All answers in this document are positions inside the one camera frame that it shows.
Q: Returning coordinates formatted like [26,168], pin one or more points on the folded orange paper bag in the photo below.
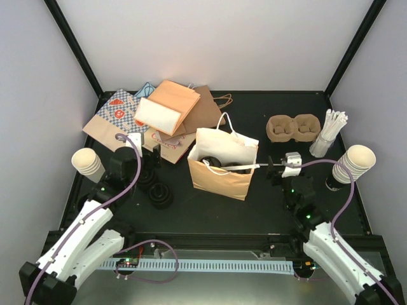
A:
[167,107]

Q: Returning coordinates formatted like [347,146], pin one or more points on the light blue paper bag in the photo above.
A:
[145,91]

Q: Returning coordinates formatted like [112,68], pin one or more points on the orange kraft paper bag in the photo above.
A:
[227,148]

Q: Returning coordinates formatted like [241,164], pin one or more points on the right stack of paper cups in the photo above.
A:
[358,159]

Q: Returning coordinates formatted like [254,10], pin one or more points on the stack of paper cups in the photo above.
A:
[358,159]
[88,164]

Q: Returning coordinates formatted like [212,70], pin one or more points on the dark brown paper bag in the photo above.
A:
[207,111]

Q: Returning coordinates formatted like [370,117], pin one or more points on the cardboard cup carrier stack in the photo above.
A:
[302,128]

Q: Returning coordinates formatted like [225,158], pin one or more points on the blue checkered paper bag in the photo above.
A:
[117,115]

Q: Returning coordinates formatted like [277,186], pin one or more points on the white slotted cable duct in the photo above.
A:
[200,265]

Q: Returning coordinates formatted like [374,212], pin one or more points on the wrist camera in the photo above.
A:
[138,140]
[292,163]

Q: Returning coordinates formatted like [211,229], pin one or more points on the left black frame post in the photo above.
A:
[70,38]

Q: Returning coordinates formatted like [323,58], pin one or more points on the white straw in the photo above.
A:
[274,164]
[241,167]

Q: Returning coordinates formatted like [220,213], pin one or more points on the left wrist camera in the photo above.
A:
[138,140]

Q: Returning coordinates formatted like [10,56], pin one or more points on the cream cakes printed paper bag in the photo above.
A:
[171,150]

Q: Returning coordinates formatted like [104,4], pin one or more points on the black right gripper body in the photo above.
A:
[289,201]

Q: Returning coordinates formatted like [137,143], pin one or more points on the cup of white straws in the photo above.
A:
[334,122]

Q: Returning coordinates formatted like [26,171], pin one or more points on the right black frame post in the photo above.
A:
[356,42]

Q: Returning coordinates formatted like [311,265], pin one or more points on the left stack of paper cups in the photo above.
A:
[88,164]

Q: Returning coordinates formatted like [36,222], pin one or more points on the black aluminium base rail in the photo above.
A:
[286,244]

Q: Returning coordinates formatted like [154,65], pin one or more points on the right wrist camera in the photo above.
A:
[292,163]

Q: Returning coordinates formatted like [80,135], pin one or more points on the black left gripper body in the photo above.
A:
[149,165]

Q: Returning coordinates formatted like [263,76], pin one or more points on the black frame post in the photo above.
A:
[356,42]
[70,38]

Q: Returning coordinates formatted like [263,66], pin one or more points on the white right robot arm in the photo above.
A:
[317,238]

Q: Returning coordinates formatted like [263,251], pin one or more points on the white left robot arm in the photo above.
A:
[94,235]

